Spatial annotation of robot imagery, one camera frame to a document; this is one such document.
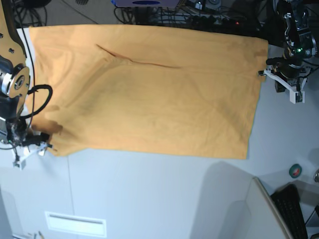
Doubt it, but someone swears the metal knob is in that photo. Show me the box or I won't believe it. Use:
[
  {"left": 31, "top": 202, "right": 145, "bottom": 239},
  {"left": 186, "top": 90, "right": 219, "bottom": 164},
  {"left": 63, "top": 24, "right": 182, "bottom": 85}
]
[{"left": 314, "top": 170, "right": 319, "bottom": 183}]

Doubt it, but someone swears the black keyboard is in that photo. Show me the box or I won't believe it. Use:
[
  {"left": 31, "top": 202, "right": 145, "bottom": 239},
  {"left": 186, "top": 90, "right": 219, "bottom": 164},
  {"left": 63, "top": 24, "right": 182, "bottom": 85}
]
[{"left": 271, "top": 184, "right": 308, "bottom": 239}]

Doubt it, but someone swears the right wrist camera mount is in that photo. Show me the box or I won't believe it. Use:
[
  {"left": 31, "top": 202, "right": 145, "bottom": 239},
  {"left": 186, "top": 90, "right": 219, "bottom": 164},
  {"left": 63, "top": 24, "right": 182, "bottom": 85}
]
[{"left": 12, "top": 142, "right": 52, "bottom": 170}]

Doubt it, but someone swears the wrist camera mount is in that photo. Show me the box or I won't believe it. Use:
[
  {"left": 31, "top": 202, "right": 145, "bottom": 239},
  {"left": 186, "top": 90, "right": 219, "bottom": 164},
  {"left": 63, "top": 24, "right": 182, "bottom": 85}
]
[
  {"left": 258, "top": 69, "right": 308, "bottom": 104},
  {"left": 12, "top": 142, "right": 52, "bottom": 170}
]

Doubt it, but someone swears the orange t-shirt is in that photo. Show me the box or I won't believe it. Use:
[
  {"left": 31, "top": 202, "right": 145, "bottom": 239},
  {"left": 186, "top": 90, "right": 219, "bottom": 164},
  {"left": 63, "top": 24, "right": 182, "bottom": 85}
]
[{"left": 29, "top": 24, "right": 268, "bottom": 159}]

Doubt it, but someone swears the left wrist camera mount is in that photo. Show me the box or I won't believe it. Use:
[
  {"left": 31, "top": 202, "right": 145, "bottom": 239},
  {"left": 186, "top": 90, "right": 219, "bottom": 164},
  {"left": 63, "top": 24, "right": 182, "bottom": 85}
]
[{"left": 258, "top": 69, "right": 308, "bottom": 104}]

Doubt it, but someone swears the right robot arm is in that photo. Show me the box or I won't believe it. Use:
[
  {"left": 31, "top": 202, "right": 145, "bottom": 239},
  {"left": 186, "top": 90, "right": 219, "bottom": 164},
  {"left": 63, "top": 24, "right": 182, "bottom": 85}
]
[{"left": 0, "top": 0, "right": 53, "bottom": 147}]

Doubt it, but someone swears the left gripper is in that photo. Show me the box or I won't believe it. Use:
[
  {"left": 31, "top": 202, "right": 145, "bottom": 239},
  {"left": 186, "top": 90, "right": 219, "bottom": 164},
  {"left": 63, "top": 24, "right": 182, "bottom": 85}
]
[{"left": 266, "top": 57, "right": 307, "bottom": 93}]

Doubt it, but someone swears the white partition panel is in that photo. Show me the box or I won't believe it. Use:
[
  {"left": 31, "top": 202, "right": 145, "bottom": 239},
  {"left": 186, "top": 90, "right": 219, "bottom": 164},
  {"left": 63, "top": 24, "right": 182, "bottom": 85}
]
[{"left": 246, "top": 177, "right": 293, "bottom": 239}]

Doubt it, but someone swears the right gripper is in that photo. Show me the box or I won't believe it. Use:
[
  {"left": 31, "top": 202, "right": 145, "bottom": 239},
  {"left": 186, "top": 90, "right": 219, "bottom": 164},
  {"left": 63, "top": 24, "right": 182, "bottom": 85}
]
[{"left": 6, "top": 120, "right": 50, "bottom": 147}]

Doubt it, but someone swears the green tape roll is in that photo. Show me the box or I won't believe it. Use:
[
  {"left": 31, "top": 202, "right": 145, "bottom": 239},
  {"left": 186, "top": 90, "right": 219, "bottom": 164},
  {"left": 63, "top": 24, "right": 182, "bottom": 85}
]
[{"left": 289, "top": 164, "right": 302, "bottom": 179}]

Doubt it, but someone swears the white recessed table tray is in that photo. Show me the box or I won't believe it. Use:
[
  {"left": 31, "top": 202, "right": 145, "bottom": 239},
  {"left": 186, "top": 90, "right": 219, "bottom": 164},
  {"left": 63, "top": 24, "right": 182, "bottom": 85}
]
[{"left": 44, "top": 211, "right": 107, "bottom": 238}]

